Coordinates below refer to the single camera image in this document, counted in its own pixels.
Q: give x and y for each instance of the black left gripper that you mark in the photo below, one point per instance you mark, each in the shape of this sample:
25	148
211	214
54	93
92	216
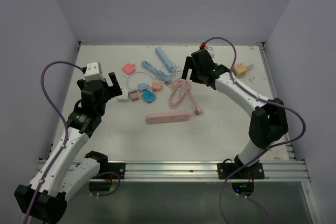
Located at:
113	91

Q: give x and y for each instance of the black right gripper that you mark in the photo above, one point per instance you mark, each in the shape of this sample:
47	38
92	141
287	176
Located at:
189	64

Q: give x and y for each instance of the white USB charger plug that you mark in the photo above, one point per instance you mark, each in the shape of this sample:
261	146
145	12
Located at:
124	97

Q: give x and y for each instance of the pink adapter plug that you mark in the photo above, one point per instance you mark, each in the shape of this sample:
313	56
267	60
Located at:
129	68

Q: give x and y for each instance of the light blue power strip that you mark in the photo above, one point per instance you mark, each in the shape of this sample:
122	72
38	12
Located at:
167	63

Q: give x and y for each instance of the brown pink USB charger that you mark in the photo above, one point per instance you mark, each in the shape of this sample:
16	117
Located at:
134	95

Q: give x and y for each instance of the light blue charger plug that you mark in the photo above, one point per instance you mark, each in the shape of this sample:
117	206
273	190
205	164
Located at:
142	87

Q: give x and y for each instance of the blue cube socket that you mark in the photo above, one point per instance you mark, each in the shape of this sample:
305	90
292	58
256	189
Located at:
148	96

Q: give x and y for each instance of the salmon pink charger plug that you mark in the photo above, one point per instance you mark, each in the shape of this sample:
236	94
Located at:
157	86

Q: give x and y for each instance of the pink power strip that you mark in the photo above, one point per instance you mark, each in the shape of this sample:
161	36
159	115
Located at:
167	117

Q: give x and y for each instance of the yellow cube socket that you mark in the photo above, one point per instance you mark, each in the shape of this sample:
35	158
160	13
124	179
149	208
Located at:
241	69

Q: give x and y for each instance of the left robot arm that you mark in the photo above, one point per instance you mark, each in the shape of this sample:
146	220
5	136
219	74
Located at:
47	195

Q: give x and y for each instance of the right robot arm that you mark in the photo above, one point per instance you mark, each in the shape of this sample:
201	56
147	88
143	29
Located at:
268	121

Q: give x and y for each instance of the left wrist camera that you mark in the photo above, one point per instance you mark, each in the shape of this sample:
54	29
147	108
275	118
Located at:
93	72

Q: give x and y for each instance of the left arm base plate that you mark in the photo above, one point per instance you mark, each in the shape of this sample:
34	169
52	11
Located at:
111	171

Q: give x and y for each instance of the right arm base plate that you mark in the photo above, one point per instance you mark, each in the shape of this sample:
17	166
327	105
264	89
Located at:
232	171

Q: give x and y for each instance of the aluminium front rail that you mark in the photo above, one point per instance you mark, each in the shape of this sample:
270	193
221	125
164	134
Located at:
206	171

